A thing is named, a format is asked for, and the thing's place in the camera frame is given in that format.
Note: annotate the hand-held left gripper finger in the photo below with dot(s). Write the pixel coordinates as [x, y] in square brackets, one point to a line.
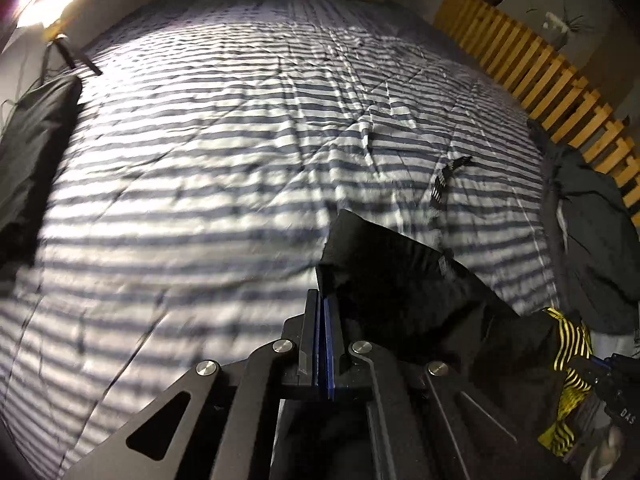
[330, 345]
[320, 345]

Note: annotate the black pants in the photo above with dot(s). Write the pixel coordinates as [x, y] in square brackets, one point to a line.
[400, 280]
[35, 150]

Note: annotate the folded black pants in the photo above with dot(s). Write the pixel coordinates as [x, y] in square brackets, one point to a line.
[35, 150]

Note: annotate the pale cloth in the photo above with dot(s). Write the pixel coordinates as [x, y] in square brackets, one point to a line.
[610, 455]

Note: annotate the dark clothes pile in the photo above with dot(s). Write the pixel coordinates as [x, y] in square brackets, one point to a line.
[590, 220]

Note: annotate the striped blanket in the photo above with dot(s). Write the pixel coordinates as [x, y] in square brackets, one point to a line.
[225, 160]

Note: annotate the black tripod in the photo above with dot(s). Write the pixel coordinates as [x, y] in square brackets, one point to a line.
[75, 57]

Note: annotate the yellow wooden slatted rail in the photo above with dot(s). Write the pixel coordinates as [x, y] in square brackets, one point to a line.
[550, 65]

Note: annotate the plant wall decal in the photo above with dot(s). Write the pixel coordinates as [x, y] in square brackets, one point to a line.
[562, 22]

